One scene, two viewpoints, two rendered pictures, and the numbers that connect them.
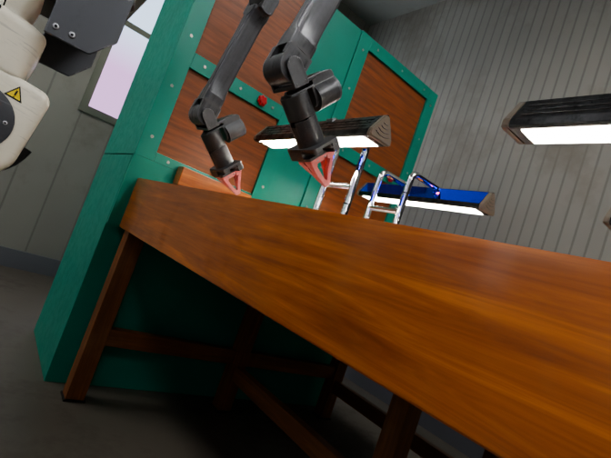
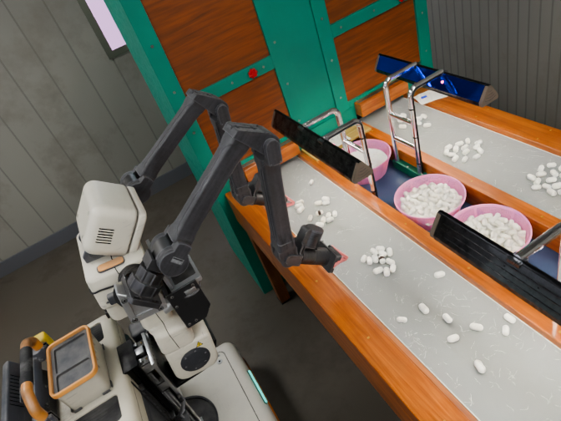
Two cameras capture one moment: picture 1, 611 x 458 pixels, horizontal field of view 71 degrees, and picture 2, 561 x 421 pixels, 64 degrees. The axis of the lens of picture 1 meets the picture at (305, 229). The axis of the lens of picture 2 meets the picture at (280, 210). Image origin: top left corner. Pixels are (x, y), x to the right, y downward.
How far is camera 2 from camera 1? 1.30 m
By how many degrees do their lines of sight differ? 45
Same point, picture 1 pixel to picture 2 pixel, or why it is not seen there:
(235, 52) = not seen: hidden behind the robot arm
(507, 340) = not seen: outside the picture
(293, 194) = (324, 100)
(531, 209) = not seen: outside the picture
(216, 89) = (238, 184)
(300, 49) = (286, 251)
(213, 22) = (175, 63)
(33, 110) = (208, 341)
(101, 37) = (204, 309)
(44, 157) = (126, 110)
